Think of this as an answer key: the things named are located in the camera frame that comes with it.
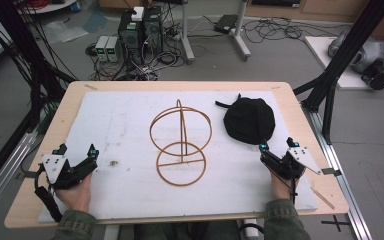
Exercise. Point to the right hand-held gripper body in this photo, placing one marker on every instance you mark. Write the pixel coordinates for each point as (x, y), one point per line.
(291, 165)

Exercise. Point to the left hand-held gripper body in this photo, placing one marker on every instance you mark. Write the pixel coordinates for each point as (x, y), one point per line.
(59, 173)

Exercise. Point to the person's right hand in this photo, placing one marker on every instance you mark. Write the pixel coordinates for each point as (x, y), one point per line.
(281, 188)

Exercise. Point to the person's left hand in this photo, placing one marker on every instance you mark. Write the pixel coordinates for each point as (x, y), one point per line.
(76, 196)

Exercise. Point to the grey metal tab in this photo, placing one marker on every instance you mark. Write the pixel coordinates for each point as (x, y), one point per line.
(330, 171)
(26, 174)

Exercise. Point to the black hat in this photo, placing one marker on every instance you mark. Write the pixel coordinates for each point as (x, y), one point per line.
(250, 121)

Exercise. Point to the thin wooden strip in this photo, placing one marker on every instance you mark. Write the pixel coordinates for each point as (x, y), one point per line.
(323, 198)

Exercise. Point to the white foam mat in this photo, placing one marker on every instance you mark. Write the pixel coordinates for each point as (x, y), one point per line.
(130, 193)

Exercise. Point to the white table leg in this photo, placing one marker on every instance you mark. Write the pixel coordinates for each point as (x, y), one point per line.
(251, 230)
(111, 232)

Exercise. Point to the white platform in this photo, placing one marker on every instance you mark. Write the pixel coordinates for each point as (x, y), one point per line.
(323, 53)

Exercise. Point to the grey power supply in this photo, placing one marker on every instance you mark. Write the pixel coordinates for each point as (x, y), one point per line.
(112, 49)
(101, 48)

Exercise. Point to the black device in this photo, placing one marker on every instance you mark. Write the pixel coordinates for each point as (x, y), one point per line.
(380, 76)

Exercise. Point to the person's legs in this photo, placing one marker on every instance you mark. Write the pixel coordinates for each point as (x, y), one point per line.
(186, 231)

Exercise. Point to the grey robot head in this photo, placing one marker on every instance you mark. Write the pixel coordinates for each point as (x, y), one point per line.
(368, 53)

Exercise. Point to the clear plastic sheet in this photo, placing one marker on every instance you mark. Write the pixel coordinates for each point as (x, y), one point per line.
(65, 31)

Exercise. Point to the grey stand leg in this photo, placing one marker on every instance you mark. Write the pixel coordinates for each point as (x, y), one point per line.
(241, 36)
(186, 40)

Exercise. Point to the black computer tower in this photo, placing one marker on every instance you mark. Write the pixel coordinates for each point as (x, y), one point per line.
(131, 36)
(152, 30)

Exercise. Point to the flat black box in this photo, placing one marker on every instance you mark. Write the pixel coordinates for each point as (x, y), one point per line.
(226, 23)

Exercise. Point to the white box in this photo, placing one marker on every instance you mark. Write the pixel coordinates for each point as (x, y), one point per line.
(138, 13)

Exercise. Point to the aluminium rail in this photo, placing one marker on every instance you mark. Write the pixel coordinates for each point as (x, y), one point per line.
(3, 176)
(343, 186)

